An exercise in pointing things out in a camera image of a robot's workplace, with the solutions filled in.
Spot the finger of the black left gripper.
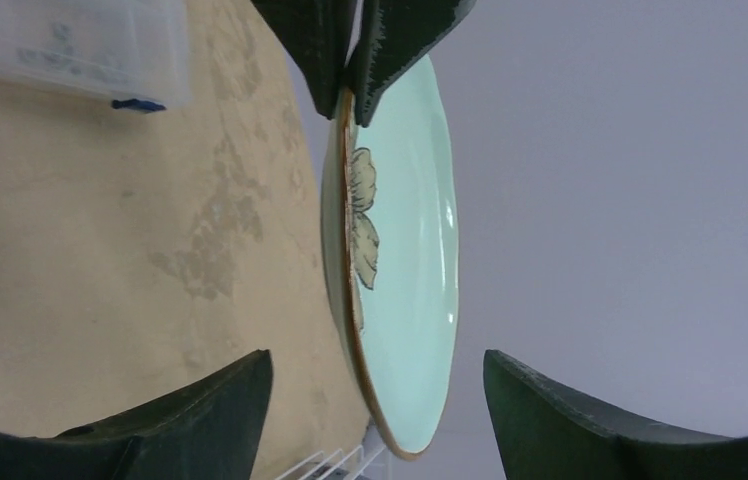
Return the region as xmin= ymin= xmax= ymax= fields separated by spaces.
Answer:
xmin=252 ymin=0 xmax=358 ymax=119
xmin=346 ymin=0 xmax=476 ymax=127

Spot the clear plastic box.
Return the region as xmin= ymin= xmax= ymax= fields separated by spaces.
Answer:
xmin=0 ymin=0 xmax=192 ymax=113

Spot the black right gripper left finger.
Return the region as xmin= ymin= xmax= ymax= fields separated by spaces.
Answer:
xmin=0 ymin=350 xmax=273 ymax=479

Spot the white wire dish rack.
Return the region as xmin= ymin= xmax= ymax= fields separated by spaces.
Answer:
xmin=276 ymin=445 xmax=393 ymax=480

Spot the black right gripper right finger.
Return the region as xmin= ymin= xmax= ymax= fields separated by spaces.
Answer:
xmin=483 ymin=350 xmax=748 ymax=480

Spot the mint green round plate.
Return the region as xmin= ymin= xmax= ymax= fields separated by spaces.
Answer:
xmin=320 ymin=56 xmax=459 ymax=461

